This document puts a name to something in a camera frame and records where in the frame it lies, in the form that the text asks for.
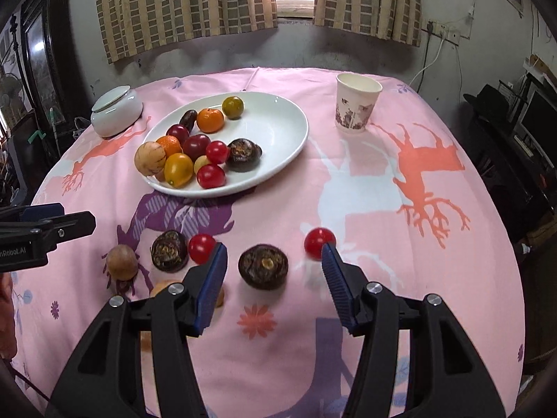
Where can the black equipment rack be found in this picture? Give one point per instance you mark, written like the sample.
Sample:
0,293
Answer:
505,133

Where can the person's left hand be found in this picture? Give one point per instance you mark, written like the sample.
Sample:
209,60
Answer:
8,342

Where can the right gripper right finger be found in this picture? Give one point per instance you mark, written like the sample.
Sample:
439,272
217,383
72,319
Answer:
447,377

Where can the striped pepino melon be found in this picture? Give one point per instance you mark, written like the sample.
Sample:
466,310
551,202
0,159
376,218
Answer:
150,158

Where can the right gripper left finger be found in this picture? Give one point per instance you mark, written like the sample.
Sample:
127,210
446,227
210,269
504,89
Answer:
103,376

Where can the checked curtain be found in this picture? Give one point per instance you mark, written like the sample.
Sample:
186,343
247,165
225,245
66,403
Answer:
389,20
131,27

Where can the patterned paper cup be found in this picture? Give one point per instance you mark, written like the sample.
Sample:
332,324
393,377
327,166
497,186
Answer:
356,98

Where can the pink patterned tablecloth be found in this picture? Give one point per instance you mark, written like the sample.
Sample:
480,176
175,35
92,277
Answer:
403,200

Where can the wall power strip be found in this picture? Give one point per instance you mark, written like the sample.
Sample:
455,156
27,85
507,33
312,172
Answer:
444,32

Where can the yellow orange oval tomato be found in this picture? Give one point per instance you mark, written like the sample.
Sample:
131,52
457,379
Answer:
178,170

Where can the dark wooden cabinet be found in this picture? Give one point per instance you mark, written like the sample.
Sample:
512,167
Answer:
46,59

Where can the checked curtain left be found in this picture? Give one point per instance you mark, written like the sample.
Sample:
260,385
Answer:
131,27

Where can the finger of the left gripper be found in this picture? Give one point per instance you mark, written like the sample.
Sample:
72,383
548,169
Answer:
31,213
55,230

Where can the checked curtain right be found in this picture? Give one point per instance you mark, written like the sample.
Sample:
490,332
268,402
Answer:
389,20

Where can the yellow green round tomato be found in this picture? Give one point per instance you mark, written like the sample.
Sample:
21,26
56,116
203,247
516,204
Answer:
233,107

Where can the small orange mandarin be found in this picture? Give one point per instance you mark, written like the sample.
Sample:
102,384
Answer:
210,120

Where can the brown passion fruit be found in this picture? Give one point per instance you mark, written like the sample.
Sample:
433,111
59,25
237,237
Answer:
122,263

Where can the red cherry tomato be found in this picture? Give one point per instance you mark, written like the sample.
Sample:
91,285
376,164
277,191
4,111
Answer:
200,247
211,176
217,152
316,239

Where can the white oval plate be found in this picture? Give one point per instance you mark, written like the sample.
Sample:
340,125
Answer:
267,136

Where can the large orange mandarin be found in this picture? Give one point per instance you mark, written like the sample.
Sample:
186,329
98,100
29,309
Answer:
170,144

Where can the dark red plum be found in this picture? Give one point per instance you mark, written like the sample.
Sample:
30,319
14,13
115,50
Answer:
195,146
179,132

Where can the small tan longan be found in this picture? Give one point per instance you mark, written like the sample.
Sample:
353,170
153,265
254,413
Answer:
221,298
201,162

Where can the white lidded ceramic jar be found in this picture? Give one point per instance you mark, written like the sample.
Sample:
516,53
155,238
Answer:
115,111

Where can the green yellow round fruit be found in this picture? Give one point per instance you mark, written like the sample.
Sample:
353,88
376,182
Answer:
146,341

